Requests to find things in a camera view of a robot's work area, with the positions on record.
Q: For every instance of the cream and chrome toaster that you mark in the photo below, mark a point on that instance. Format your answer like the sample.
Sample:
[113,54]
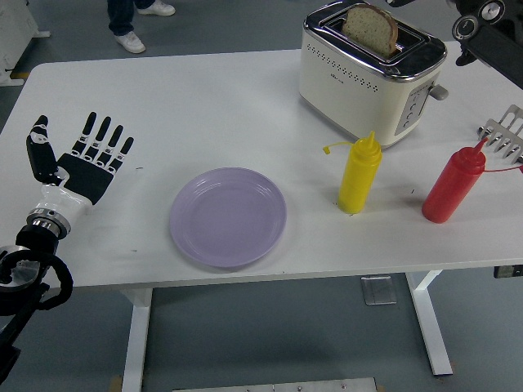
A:
[347,94]

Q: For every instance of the purple round plate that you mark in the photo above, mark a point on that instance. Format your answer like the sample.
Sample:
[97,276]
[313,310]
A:
[229,216]

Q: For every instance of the yellow squeeze bottle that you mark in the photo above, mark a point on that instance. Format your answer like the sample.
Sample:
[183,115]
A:
[357,179]

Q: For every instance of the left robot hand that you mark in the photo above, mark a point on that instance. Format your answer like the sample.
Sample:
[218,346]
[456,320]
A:
[83,179]

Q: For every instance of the long silver metal plate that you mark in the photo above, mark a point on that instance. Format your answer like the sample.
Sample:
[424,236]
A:
[274,386]

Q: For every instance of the slice of bread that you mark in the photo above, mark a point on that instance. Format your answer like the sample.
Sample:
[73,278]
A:
[367,28]

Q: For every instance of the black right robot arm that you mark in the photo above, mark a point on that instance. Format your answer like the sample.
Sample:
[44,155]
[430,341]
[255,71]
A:
[494,49]

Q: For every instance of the white machine housing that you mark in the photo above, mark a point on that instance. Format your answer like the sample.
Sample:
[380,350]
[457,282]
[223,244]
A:
[16,36]

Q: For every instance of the brown floor tape piece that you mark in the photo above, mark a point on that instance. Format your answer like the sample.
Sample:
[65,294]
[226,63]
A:
[116,384]

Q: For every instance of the silver metal toast rack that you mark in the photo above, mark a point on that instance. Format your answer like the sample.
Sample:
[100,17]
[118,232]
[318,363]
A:
[508,141]

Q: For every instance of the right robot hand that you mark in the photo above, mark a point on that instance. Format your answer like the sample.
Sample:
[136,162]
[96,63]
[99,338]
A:
[400,2]

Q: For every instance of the white table leg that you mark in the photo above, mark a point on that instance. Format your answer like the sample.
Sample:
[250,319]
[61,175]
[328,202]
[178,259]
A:
[137,335]
[429,326]

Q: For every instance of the black table control box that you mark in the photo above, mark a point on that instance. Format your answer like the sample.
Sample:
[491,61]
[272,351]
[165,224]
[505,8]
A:
[508,271]

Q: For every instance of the red squeeze bottle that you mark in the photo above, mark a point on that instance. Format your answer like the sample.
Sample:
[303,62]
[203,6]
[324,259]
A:
[449,188]

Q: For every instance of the small silver floor plate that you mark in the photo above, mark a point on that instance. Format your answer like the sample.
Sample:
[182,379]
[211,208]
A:
[378,290]

